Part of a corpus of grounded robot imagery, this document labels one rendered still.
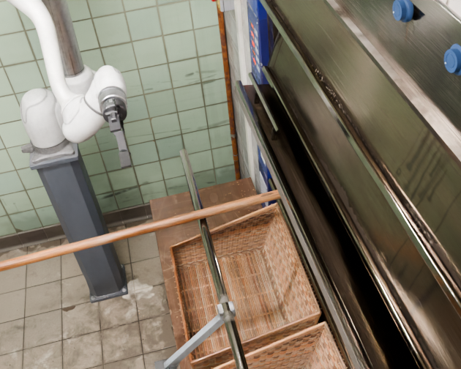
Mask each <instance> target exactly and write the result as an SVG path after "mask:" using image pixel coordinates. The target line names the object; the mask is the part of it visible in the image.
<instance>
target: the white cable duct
mask: <svg viewBox="0 0 461 369"><path fill-rule="evenodd" d="M234 7H235V15H236V31H237V40H238V48H239V64H240V72H241V82H242V84H243V85H247V72H246V62H245V53H244V35H243V26H242V17H241V0H234ZM244 120H245V129H246V138H247V154H248V162H249V170H250V177H251V179H252V182H253V184H254V186H255V171H254V162H253V152H252V135H251V128H250V126H249V123H248V121H247V119H246V116H245V115H244Z"/></svg>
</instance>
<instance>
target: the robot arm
mask: <svg viewBox="0 0 461 369"><path fill-rule="evenodd" d="M7 1H8V2H9V3H10V4H11V5H13V6H14V7H16V8H18V9H19V10H20V11H21V12H23V13H24V14H25V15H27V16H28V17H29V18H30V19H31V21H32V22H33V24H34V25H35V28H36V30H37V33H38V36H39V39H40V45H41V49H42V55H43V58H44V61H45V67H46V70H47V74H48V80H49V82H50V87H51V89H52V91H50V90H48V89H43V88H38V89H32V90H30V91H28V92H27V93H25V94H24V96H23V97H22V99H21V101H20V116H21V119H22V122H23V126H24V128H25V130H26V133H27V135H28V137H29V138H30V140H31V143H29V144H26V145H25V146H22V147H21V149H22V150H21V151H22V153H33V157H32V159H31V161H32V163H33V164H38V163H40V162H43V161H46V160H52V159H56V158H60V157H69V156H73V155H74V154H75V151H74V149H73V143H75V144H79V143H82V142H84V141H87V140H89V139H90V138H92V137H93V136H94V135H95V134H96V133H97V132H98V130H99V129H100V128H101V127H102V126H103V125H104V123H105V121H106V122H108V123H109V126H110V132H111V133H113V134H114V135H115V136H116V140H117V143H118V146H119V158H120V163H121V168H128V167H131V162H130V154H131V153H130V152H129V151H128V150H127V144H126V140H125V137H124V134H125V131H124V122H123V121H124V120H125V119H126V117H127V108H128V106H127V86H126V83H125V80H124V78H123V76H122V74H121V73H120V71H119V70H117V69H116V68H114V67H112V66H110V65H105V66H103V67H101V68H99V69H98V71H97V72H96V71H93V70H91V68H90V67H88V66H86V65H85V64H84V63H83V60H82V58H81V54H80V49H79V46H78V41H77V38H76V35H75V30H74V27H73V24H72V19H71V15H70V10H69V7H68V4H67V0H7ZM121 129H122V131H121ZM117 131H118V132H117ZM115 132H117V133H115Z"/></svg>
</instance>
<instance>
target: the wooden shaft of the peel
mask: <svg viewBox="0 0 461 369"><path fill-rule="evenodd" d="M279 198H281V197H280V194H279V193H278V190H273V191H271V192H267V193H262V194H259V195H254V196H251V197H248V198H243V199H239V200H236V201H231V202H228V203H225V204H220V205H216V206H212V207H209V208H205V209H200V210H197V211H194V212H189V213H186V214H182V215H177V216H174V217H169V218H166V219H163V220H158V221H154V222H152V223H147V224H143V225H138V226H136V227H132V228H127V229H124V230H120V231H116V232H113V233H109V234H104V235H101V236H96V237H93V238H90V239H84V240H81V241H78V242H73V243H70V244H67V245H62V246H58V247H54V248H51V249H47V250H42V251H39V252H36V253H31V254H28V255H24V256H19V257H17V258H11V259H8V260H5V261H0V272H1V271H4V270H8V269H13V268H16V267H21V266H24V265H27V264H32V263H35V262H38V261H44V260H47V259H49V258H55V257H58V256H62V255H66V254H69V253H74V252H78V251H80V250H85V249H89V248H92V247H96V246H100V245H105V244H108V243H111V242H116V241H119V240H123V239H127V238H130V237H134V236H139V235H142V234H147V233H150V232H153V231H158V230H161V229H164V228H170V227H173V226H177V225H181V224H184V223H188V222H192V221H195V220H200V219H203V218H206V217H211V216H215V215H220V214H222V213H226V212H231V211H234V210H237V209H242V208H245V207H248V206H253V205H256V204H262V203H265V202H268V201H273V200H276V199H279Z"/></svg>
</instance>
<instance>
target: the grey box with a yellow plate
mask: <svg viewBox="0 0 461 369"><path fill-rule="evenodd" d="M215 2H216V3H217V6H218V7H219V10H220V11H221V12H224V11H228V10H234V9H235V7H234V0H216V1H215Z"/></svg>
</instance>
